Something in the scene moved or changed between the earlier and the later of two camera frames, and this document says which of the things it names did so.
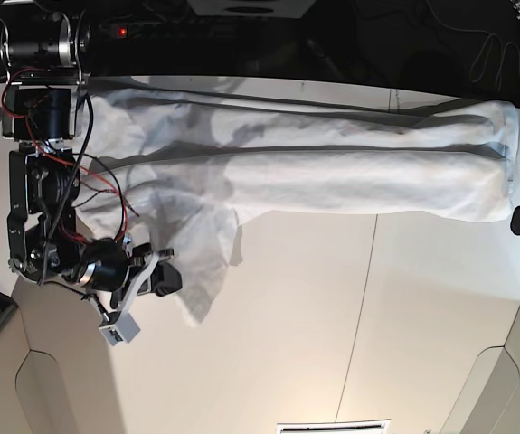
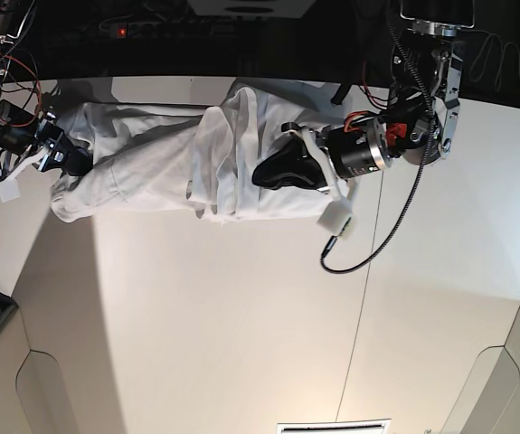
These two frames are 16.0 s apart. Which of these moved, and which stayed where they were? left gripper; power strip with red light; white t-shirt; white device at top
Moved: left gripper; white t-shirt
Stayed: power strip with red light; white device at top
